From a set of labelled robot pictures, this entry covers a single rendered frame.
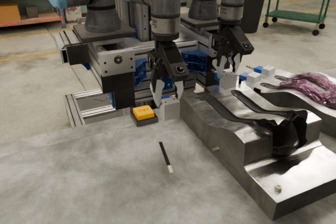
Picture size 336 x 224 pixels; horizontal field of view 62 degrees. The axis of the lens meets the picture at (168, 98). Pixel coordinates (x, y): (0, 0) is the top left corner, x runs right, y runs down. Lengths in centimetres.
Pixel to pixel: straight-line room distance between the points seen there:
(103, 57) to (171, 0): 46
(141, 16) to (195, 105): 59
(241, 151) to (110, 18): 75
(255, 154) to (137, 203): 32
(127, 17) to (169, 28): 72
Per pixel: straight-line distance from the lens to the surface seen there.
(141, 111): 99
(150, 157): 85
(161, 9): 71
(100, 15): 119
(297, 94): 107
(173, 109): 80
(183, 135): 94
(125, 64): 112
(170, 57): 72
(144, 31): 136
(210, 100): 97
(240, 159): 75
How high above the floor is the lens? 136
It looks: 29 degrees down
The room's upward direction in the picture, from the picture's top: straight up
